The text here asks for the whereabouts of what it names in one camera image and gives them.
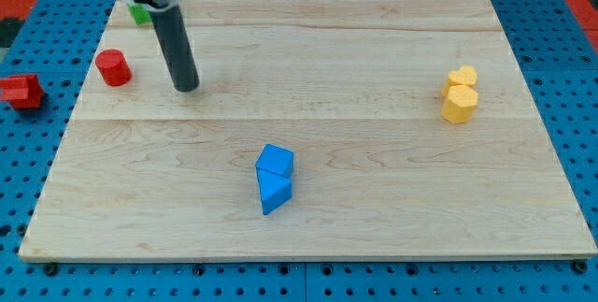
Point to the red wooden cylinder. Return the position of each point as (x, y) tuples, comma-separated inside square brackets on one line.
[(113, 67)]

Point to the yellow wooden hexagon block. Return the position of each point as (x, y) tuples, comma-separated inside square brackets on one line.
[(459, 104)]

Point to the blue wooden cube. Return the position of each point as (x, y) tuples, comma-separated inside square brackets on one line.
[(276, 160)]

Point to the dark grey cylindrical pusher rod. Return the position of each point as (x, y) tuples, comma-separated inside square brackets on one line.
[(171, 33)]

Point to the light wooden board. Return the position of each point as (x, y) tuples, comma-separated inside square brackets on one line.
[(146, 174)]

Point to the red wooden star block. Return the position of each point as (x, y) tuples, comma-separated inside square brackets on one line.
[(22, 91)]

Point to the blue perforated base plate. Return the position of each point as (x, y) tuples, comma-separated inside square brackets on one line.
[(57, 42)]

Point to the green wooden block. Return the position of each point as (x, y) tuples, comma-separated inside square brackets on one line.
[(139, 14)]

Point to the blue wooden triangular prism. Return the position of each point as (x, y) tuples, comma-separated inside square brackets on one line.
[(275, 190)]

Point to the yellow wooden heart block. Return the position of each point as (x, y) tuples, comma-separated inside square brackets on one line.
[(465, 75)]

